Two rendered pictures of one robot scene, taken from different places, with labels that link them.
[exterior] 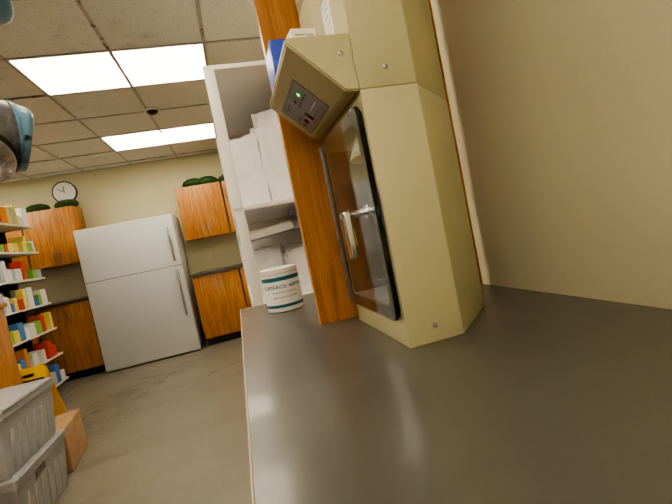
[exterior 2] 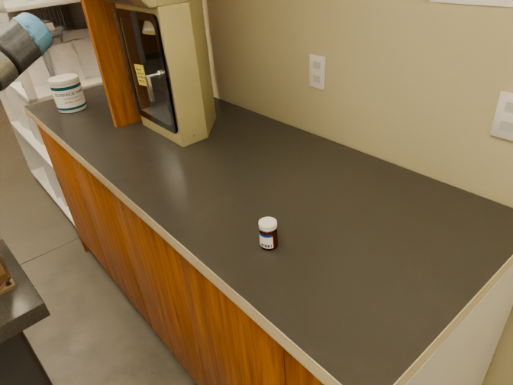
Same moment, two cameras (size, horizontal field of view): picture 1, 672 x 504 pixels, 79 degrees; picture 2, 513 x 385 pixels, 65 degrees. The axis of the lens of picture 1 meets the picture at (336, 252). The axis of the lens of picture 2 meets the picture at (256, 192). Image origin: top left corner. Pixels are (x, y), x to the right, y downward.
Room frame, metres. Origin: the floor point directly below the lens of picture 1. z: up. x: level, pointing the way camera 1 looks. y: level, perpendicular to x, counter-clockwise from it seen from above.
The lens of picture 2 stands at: (-0.60, 0.23, 1.57)
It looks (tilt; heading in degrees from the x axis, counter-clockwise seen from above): 32 degrees down; 335
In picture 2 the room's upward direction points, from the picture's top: 4 degrees counter-clockwise
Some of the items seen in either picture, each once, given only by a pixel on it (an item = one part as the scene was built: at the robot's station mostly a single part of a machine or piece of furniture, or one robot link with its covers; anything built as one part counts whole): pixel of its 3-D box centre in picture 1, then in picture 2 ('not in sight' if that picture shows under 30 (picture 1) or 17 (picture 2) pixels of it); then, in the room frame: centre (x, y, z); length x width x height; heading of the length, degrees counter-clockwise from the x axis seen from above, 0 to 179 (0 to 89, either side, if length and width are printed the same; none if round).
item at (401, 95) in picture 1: (399, 149); (172, 24); (0.92, -0.18, 1.33); 0.32 x 0.25 x 0.77; 13
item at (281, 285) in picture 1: (282, 287); (68, 92); (1.45, 0.21, 1.02); 0.13 x 0.13 x 0.15
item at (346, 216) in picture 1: (358, 232); (154, 86); (0.77, -0.05, 1.17); 0.05 x 0.03 x 0.10; 103
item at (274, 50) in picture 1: (292, 68); not in sight; (0.95, 0.01, 1.56); 0.10 x 0.10 x 0.09; 13
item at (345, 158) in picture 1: (354, 220); (146, 71); (0.88, -0.05, 1.19); 0.30 x 0.01 x 0.40; 13
